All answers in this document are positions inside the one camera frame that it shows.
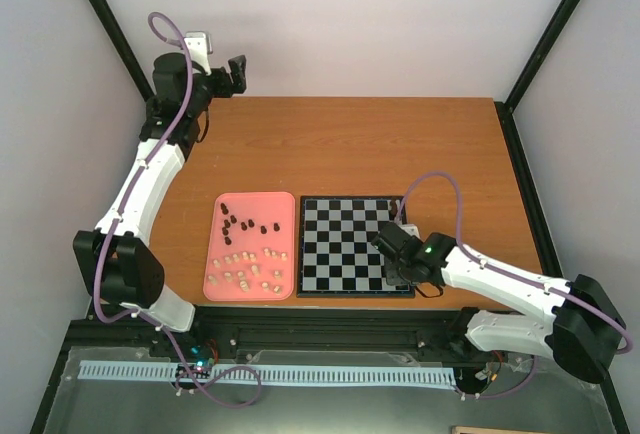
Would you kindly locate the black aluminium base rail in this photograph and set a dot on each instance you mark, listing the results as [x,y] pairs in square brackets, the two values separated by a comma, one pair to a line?
[232,333]

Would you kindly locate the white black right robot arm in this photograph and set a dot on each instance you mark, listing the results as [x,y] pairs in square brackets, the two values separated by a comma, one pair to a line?
[574,323]

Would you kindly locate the black aluminium frame post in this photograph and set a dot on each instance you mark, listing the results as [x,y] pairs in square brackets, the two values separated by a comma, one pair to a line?
[121,45]
[542,49]

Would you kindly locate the black side frame rail right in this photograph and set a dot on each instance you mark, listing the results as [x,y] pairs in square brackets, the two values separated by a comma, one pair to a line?
[539,229]

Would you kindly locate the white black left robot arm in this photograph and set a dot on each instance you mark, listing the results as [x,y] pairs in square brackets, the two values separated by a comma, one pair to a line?
[115,261]

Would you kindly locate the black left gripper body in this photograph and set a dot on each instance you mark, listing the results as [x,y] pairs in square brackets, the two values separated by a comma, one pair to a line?
[224,90]

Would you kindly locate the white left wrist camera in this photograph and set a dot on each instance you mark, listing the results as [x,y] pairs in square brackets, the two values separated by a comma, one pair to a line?
[199,46]

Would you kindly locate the light blue slotted cable duct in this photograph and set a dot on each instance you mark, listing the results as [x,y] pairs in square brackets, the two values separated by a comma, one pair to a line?
[272,375]

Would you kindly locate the pink plastic tray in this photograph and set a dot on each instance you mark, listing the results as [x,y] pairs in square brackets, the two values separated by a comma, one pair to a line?
[261,226]

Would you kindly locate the black aluminium frame post left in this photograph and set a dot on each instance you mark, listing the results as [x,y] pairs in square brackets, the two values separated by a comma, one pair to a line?
[121,45]

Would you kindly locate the black white chessboard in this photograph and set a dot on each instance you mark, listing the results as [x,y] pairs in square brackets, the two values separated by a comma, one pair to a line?
[336,258]

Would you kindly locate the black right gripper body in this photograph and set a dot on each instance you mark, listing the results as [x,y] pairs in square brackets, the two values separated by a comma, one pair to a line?
[399,275]

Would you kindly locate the black aluminium frame post right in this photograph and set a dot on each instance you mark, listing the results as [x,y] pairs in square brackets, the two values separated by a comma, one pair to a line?
[542,49]

